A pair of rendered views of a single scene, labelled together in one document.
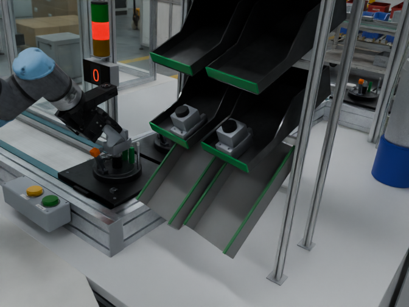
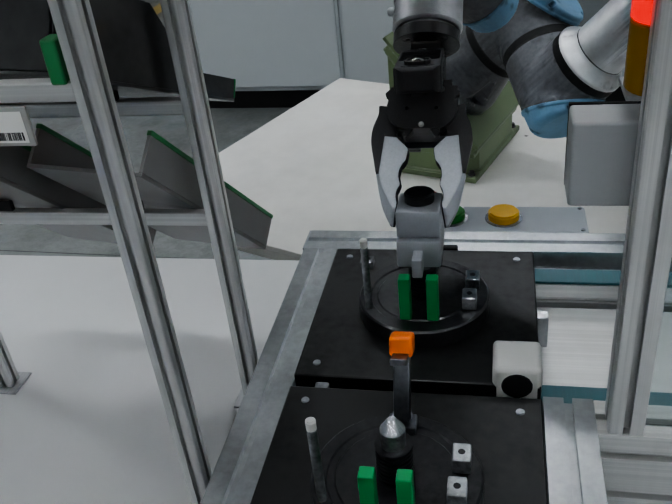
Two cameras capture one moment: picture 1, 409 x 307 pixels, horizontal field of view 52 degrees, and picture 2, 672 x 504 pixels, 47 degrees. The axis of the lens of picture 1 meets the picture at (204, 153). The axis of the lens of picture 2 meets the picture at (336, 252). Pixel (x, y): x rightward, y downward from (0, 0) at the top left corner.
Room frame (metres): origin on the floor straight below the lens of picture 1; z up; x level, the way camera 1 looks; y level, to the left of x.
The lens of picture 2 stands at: (1.66, -0.08, 1.47)
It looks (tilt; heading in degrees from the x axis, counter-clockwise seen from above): 32 degrees down; 158
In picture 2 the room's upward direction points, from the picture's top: 6 degrees counter-clockwise
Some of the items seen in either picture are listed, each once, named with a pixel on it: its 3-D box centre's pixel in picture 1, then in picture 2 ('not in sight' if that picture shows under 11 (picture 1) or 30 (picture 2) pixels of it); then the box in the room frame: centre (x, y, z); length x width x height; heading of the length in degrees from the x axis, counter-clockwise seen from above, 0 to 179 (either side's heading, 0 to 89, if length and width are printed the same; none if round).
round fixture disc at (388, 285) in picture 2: (117, 169); (423, 300); (1.07, 0.25, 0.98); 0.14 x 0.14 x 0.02
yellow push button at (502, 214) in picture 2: (34, 192); (503, 217); (0.94, 0.44, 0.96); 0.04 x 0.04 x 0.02
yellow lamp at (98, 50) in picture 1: (101, 47); (664, 53); (1.27, 0.34, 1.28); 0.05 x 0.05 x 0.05
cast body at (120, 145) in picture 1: (118, 137); (419, 227); (1.07, 0.24, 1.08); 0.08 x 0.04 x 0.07; 145
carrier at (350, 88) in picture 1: (364, 88); not in sight; (1.99, -0.75, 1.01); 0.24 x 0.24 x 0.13; 55
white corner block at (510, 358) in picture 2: not in sight; (516, 370); (1.20, 0.27, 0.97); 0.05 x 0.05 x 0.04; 55
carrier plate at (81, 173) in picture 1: (117, 175); (424, 314); (1.07, 0.25, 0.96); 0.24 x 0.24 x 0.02; 55
